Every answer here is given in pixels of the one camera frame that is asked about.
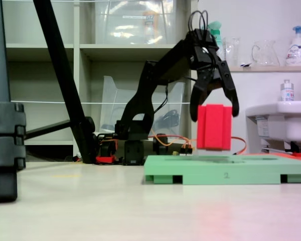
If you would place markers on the clear plastic storage box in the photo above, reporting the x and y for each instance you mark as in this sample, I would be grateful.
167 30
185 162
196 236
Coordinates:
130 32

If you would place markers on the green shape sorting board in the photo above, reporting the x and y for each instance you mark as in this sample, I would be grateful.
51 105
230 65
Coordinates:
215 173

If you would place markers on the red cross columnar block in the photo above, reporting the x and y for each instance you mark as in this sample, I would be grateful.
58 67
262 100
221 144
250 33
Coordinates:
214 128

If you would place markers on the red table clamp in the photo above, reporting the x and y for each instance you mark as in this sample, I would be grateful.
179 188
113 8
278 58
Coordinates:
105 159

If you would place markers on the white blue soap dispenser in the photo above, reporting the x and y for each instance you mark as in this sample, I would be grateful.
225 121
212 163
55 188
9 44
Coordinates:
297 52

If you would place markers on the black tripod leg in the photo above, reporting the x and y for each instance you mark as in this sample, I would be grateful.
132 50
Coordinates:
2 150
65 82

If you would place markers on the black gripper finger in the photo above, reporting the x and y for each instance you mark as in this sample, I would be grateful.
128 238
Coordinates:
228 82
199 90

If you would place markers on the clear glass beaker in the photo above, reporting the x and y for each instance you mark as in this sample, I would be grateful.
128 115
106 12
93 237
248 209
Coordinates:
232 55

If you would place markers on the clear glass pitcher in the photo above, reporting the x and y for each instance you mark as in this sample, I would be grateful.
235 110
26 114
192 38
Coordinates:
266 55

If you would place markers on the black tripod brace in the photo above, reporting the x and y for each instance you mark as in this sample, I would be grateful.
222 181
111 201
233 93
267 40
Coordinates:
47 129

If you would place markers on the wooden wall ledge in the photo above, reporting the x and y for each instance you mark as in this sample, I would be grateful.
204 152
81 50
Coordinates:
266 69

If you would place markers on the clear sanitizer bottle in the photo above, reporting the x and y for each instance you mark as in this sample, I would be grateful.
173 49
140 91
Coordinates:
287 93

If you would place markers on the green spray bottle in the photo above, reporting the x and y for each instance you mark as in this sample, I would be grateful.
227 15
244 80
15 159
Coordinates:
217 27

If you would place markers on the white sink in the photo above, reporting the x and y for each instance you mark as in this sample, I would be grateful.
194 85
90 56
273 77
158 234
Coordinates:
291 120

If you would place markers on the grey shelving unit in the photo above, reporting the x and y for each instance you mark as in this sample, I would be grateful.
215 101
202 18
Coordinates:
76 75

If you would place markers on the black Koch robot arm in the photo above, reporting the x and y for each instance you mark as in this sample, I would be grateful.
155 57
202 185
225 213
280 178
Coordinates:
140 100

